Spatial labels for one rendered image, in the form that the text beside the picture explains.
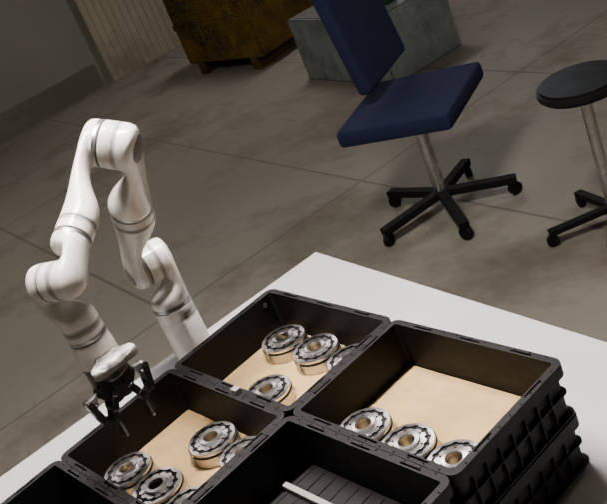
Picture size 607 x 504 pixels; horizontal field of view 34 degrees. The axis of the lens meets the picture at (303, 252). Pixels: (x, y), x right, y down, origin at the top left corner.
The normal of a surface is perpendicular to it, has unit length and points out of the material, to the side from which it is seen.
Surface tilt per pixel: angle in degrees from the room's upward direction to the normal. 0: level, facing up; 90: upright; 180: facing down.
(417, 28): 90
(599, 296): 0
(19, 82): 90
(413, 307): 0
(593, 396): 0
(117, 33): 90
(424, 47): 90
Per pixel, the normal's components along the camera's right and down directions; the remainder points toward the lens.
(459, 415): -0.36, -0.83
